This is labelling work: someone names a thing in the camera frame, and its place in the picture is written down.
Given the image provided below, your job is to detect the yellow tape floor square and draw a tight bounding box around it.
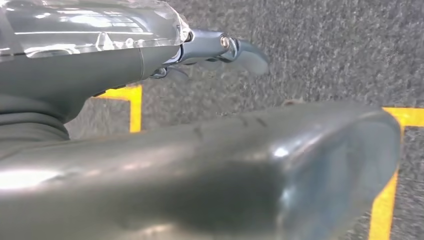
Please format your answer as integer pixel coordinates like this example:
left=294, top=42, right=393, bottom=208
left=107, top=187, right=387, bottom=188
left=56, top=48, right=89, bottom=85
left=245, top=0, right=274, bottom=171
left=367, top=106, right=424, bottom=240

